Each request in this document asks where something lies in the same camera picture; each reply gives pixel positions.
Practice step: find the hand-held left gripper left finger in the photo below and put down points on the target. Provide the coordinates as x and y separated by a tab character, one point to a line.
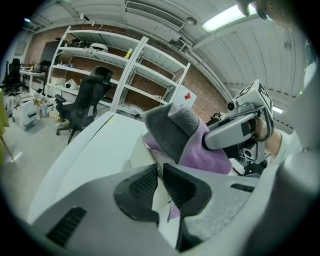
95	200

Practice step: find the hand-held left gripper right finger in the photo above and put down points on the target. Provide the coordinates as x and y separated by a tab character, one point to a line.
215	200

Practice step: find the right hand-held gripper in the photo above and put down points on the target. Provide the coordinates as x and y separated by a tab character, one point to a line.
252	97

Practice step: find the purple and grey sock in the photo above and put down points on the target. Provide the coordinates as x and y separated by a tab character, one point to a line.
195	150

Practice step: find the person's right forearm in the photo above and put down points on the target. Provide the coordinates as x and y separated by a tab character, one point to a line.
275	147

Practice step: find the white box with red mark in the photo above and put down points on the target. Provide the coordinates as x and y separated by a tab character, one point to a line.
180	95

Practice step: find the person's right hand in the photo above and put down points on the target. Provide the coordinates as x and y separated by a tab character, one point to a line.
260	128

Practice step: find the white table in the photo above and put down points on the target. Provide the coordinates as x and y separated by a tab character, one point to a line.
100	150

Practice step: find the person's striped white shirt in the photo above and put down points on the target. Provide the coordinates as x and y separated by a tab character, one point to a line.
300	125

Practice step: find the yellow round sticker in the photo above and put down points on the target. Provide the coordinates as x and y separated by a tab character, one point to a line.
111	121

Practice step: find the black mesh office chair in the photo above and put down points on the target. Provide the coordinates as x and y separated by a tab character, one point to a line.
87	100

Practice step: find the white metal shelving rack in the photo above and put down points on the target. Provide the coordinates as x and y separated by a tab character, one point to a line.
105	57
160	62

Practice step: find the clear plastic crate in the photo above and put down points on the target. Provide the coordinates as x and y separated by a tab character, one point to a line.
28	115

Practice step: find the ceiling light panel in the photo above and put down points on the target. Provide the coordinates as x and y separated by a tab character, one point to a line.
225	17

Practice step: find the yellow bottle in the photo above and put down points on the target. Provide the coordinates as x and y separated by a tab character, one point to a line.
129	53

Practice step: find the person's head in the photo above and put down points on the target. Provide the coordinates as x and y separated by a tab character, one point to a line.
272	12

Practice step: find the ceiling air conditioner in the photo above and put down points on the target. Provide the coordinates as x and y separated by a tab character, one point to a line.
155	20

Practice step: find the white round device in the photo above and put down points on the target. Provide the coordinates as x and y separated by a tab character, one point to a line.
98	46

